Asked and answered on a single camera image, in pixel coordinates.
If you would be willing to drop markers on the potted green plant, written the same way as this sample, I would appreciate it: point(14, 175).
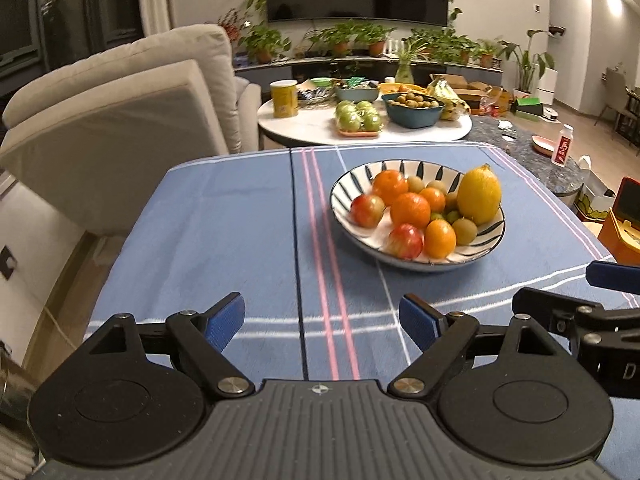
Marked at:
point(265, 42)
point(430, 42)
point(487, 54)
point(462, 47)
point(340, 37)
point(376, 39)

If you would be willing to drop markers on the dark wall outlet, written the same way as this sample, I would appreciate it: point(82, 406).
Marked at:
point(7, 261)

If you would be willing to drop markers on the red flower plant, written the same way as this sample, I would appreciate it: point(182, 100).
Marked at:
point(231, 22)

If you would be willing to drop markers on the dark window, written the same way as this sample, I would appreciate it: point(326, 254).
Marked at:
point(65, 0)

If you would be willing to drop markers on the green apple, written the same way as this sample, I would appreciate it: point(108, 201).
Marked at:
point(372, 121)
point(364, 106)
point(350, 122)
point(345, 108)

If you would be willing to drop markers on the yellow can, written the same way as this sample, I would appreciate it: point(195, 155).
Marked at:
point(285, 100)

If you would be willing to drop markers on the beige recliner sofa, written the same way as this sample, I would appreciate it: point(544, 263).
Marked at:
point(100, 110)

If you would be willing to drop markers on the pile of small brown longans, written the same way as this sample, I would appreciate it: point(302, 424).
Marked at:
point(414, 101)

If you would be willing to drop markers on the orange open tool case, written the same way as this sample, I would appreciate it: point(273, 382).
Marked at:
point(622, 227)

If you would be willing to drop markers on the white air purifier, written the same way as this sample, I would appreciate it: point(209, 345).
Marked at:
point(546, 85)

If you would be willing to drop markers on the glass vase with green plant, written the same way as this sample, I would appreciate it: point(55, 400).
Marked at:
point(404, 70)

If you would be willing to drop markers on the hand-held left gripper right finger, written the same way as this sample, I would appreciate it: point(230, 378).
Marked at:
point(420, 322)

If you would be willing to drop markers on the tall large-leaf plant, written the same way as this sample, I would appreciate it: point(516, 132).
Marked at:
point(527, 60)

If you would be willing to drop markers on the metal trash can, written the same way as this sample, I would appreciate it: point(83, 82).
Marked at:
point(10, 380)

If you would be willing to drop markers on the red snack bag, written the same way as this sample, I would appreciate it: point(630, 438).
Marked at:
point(492, 107)

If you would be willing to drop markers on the pink dish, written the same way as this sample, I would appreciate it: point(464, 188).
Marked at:
point(542, 146)

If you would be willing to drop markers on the blue striped tablecloth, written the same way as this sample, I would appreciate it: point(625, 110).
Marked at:
point(225, 220)

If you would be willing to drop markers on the small brown kiwi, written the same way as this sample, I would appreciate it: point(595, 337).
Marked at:
point(465, 230)
point(436, 186)
point(451, 201)
point(415, 183)

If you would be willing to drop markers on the large teal bowl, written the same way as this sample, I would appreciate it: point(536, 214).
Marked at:
point(415, 116)

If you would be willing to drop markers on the plate of orange food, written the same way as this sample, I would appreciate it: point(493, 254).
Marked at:
point(395, 88)

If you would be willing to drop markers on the dark dining table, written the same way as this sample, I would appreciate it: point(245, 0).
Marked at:
point(632, 106)

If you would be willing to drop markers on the large yellow lemon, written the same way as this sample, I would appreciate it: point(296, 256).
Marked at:
point(479, 194)

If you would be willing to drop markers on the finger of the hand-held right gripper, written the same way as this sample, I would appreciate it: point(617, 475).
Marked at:
point(614, 276)
point(540, 306)

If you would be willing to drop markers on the small teal bowl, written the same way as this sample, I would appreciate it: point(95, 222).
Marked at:
point(356, 94)

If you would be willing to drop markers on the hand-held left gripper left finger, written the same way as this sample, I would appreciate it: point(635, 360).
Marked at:
point(225, 322)

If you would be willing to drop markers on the white round coffee table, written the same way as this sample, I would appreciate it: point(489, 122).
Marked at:
point(310, 124)

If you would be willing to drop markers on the bunch of bananas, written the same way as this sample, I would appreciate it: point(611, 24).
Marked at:
point(447, 97)

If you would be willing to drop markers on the white bottle with red label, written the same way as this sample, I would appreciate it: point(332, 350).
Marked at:
point(562, 147)

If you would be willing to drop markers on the white blue striped bowl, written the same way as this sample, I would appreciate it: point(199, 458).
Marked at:
point(475, 247)

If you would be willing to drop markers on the small red apple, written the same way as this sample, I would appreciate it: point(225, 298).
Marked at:
point(405, 241)
point(367, 210)

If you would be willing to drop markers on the dark snack packets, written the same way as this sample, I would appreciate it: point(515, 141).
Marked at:
point(315, 94)

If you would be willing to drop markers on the yellowish orange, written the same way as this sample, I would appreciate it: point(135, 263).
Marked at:
point(440, 240)

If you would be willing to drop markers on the open cardboard box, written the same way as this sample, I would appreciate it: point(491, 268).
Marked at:
point(475, 92)

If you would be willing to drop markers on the green box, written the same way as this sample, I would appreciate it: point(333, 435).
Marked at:
point(527, 106)

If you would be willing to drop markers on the grey marble round table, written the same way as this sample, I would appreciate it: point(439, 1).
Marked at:
point(525, 157)

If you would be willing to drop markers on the grey dining chair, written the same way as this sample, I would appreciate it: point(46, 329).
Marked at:
point(615, 87)

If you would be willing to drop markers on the orange foam tray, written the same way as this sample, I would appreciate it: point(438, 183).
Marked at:
point(357, 134)

